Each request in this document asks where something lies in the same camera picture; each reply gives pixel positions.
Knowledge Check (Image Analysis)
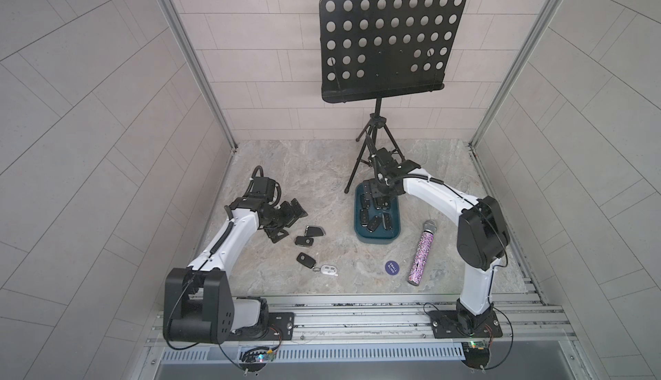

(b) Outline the black car key cluster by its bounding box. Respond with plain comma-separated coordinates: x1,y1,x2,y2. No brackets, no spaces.
359,209,370,227
367,215,382,233
305,225,325,237

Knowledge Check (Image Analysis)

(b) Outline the black chrome key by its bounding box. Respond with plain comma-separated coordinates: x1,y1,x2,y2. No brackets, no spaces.
382,212,394,231

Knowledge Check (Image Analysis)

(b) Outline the black car key front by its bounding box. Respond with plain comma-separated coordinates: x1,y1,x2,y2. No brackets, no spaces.
296,253,317,269

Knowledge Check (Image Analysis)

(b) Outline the white remote key fob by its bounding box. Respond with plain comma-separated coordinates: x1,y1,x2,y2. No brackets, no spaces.
313,265,338,277

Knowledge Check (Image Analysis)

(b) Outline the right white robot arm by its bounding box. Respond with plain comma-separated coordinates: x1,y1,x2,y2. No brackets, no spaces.
368,148,511,336

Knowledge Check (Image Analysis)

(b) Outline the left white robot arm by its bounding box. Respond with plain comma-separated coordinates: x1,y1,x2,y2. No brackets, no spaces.
163,166,307,348

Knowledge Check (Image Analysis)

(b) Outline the teal plastic storage box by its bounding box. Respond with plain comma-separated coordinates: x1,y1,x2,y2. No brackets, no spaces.
354,180,401,245

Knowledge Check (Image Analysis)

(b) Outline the purple glitter tube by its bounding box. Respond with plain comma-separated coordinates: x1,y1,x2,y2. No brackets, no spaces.
407,220,437,286

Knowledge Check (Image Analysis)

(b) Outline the round purple lid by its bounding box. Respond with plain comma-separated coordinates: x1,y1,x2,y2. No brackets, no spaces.
384,261,400,276

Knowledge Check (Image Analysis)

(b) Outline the left circuit board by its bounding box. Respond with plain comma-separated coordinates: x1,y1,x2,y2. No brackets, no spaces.
239,347,279,373

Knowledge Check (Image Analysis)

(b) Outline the circuit board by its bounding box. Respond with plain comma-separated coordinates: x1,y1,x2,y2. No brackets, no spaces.
461,339,492,371
239,347,279,373

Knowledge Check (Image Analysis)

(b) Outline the black perforated music stand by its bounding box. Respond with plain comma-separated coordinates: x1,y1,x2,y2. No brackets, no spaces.
318,0,468,195

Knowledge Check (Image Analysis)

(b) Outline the right circuit board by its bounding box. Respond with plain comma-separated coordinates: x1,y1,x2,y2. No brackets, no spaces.
461,339,492,371

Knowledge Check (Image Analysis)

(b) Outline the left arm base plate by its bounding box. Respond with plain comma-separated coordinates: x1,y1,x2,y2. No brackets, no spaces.
228,312,295,341

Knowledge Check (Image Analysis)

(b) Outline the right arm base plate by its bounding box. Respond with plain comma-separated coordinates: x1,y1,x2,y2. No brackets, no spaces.
425,307,503,339

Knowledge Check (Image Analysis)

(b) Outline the aluminium mounting rail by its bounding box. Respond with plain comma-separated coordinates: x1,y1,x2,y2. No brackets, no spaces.
144,291,579,349

